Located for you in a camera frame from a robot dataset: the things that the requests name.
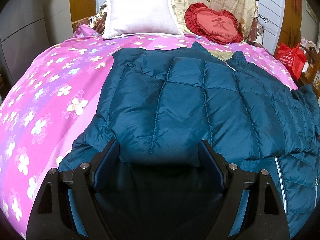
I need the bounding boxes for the teal quilted down jacket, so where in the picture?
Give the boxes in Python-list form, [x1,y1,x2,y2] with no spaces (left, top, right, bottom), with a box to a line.
[59,43,319,237]

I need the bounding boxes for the red heart-shaped cushion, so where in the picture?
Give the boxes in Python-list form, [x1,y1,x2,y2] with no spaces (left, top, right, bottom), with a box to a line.
[184,3,243,44]

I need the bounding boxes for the red plastic bag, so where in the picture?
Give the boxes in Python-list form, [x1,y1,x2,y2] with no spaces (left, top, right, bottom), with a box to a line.
[276,43,307,80]

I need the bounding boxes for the wooden bed headboard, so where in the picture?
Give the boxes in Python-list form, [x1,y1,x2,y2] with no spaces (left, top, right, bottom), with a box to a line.
[69,0,305,54]

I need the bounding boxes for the pink floral bed sheet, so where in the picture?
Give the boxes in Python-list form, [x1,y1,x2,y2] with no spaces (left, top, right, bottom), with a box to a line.
[1,27,296,239]

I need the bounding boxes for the white pillow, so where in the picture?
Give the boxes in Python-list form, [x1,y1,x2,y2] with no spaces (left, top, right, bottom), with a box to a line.
[103,0,184,40]

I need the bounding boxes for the grey wardrobe cabinet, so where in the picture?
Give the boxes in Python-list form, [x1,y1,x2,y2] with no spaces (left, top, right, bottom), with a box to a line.
[1,0,73,87]

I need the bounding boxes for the wooden shelf chair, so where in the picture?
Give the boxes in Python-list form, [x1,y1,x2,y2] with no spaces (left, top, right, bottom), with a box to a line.
[300,37,319,94]

